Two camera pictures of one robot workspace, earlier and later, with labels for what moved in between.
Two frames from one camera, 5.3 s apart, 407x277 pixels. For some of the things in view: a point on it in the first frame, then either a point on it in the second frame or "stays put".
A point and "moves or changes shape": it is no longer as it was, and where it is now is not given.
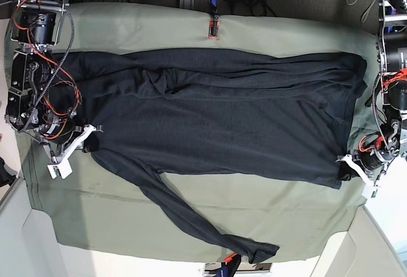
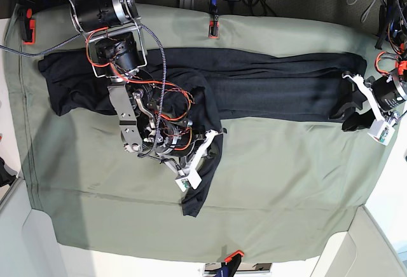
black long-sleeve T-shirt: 271,115 moves or changes shape
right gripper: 368,159 → 386,92
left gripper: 75,138 → 188,155
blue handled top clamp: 213,24 stays put
